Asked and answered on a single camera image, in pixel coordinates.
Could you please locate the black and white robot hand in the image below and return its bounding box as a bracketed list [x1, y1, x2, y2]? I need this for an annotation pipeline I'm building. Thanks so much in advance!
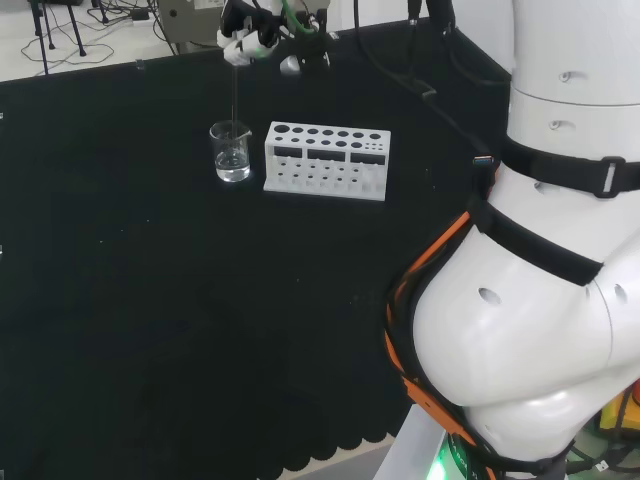
[216, 0, 282, 67]

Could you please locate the clear glass rod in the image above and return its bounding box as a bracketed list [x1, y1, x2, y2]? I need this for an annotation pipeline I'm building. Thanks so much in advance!
[228, 62, 242, 151]

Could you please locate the small clear glass beaker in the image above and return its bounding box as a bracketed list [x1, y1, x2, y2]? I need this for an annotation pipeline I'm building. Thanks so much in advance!
[208, 120, 253, 184]

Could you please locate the white test tube rack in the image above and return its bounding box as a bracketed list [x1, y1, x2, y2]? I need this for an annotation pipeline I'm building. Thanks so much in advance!
[262, 120, 393, 203]

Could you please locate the grey metal cabinet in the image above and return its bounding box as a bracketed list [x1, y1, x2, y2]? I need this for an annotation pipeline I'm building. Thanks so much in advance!
[153, 0, 229, 56]

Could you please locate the black tripod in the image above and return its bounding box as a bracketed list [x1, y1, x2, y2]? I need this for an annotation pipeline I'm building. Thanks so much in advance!
[27, 0, 89, 76]

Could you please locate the black table cloth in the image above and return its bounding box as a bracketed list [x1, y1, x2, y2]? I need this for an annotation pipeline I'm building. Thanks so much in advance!
[0, 17, 512, 480]

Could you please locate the yellow stop button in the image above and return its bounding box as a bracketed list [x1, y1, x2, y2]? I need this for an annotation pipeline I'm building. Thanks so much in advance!
[597, 377, 640, 444]

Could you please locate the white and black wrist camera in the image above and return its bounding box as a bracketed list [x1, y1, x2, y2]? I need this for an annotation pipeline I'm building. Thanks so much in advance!
[278, 7, 332, 77]

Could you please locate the green cable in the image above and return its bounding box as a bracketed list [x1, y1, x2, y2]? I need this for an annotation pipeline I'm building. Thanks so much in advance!
[278, 0, 321, 36]

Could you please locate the thin black floor cable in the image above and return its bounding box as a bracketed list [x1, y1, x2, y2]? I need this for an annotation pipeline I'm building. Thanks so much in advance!
[19, 4, 151, 66]

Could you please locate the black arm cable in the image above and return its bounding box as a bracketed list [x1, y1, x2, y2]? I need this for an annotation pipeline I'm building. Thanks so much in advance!
[352, 0, 501, 169]

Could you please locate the orange cable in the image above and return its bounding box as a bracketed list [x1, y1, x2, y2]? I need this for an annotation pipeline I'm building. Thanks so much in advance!
[383, 209, 481, 451]

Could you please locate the grey metal base plate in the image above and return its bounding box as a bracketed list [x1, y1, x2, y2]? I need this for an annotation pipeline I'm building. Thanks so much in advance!
[379, 399, 454, 480]

